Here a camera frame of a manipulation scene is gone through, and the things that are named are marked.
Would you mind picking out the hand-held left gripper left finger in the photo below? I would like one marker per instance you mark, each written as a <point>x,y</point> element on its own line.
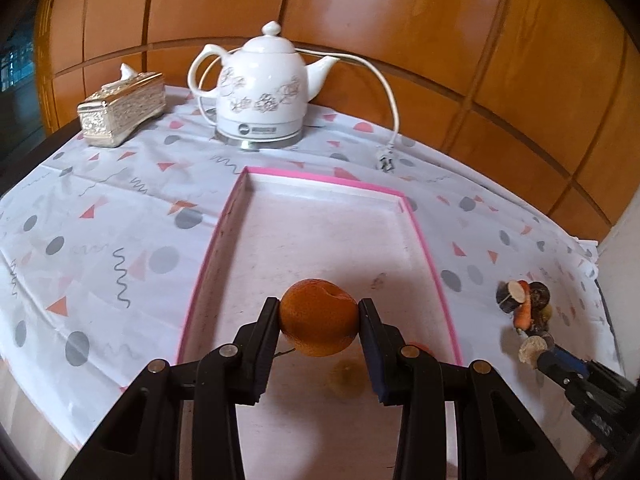
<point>267,340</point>

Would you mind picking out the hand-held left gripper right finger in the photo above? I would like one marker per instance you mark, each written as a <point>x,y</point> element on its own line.
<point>370,360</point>

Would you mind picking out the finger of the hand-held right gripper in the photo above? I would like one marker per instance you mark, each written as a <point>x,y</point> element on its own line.
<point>562,362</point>

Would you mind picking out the dark round piece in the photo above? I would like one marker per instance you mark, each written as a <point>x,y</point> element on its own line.
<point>544,316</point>

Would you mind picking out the orange mandarin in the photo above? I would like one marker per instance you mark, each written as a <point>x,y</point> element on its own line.
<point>317,317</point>

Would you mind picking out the carrot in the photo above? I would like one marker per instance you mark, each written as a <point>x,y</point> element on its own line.
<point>522,312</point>

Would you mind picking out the dark-skinned piece with pale cut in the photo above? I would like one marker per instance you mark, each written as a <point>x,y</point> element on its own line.
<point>509,294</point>

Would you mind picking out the pink tray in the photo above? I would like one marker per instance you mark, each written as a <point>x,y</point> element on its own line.
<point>320,230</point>

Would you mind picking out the patterned white tablecloth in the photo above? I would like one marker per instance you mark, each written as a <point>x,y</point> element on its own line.
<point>125,210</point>

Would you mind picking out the silver kettle base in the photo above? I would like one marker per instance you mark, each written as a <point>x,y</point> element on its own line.
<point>257,141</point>

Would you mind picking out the white ceramic kettle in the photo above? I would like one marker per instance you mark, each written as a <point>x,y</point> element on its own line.
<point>260,85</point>

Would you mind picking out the dark window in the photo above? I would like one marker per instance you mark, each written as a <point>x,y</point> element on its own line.
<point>17,85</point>

